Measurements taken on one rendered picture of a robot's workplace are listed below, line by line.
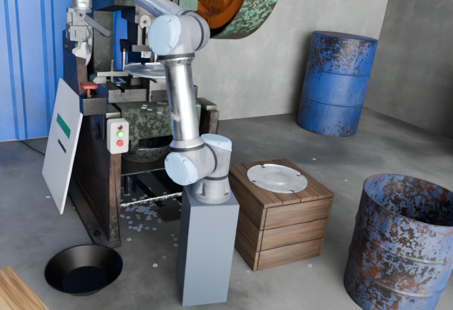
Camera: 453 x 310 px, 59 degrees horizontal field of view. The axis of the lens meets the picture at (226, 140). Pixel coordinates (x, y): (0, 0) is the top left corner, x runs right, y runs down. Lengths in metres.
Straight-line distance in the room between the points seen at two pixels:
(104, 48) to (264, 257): 1.27
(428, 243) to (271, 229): 0.61
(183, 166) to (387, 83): 3.90
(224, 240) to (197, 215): 0.16
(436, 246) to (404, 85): 3.32
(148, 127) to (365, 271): 1.10
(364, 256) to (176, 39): 1.13
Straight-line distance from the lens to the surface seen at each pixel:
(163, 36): 1.24
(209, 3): 2.19
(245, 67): 3.78
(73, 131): 2.13
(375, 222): 1.67
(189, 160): 1.28
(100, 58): 2.13
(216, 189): 1.44
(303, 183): 1.94
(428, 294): 1.82
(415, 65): 4.77
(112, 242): 1.97
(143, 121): 1.83
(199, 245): 1.53
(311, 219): 1.91
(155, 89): 1.87
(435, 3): 4.72
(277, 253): 1.91
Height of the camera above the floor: 1.18
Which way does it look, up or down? 21 degrees down
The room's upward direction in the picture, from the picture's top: 7 degrees clockwise
